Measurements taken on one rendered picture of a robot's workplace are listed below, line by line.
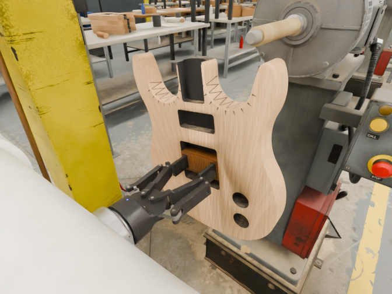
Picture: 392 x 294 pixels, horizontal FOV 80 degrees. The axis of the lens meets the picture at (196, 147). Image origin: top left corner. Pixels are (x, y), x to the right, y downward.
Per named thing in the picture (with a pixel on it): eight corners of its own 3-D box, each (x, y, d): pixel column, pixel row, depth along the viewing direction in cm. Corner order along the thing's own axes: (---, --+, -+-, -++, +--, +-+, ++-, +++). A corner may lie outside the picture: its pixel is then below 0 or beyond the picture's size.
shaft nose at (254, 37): (263, 30, 39) (260, 45, 41) (251, 28, 40) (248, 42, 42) (258, 31, 38) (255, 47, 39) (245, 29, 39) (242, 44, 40)
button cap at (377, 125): (368, 126, 54) (374, 115, 52) (384, 130, 52) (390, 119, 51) (367, 129, 53) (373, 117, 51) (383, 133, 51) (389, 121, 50)
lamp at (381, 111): (374, 114, 51) (380, 101, 50) (391, 118, 50) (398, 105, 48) (374, 115, 51) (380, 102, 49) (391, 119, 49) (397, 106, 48)
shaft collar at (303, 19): (310, 14, 51) (303, 37, 54) (289, 11, 53) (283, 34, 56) (307, 15, 49) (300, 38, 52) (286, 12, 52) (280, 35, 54)
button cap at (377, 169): (370, 167, 58) (377, 153, 55) (389, 173, 56) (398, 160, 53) (368, 175, 55) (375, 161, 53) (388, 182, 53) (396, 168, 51)
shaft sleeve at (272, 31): (303, 18, 50) (298, 34, 52) (288, 16, 52) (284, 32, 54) (266, 28, 39) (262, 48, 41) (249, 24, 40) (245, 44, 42)
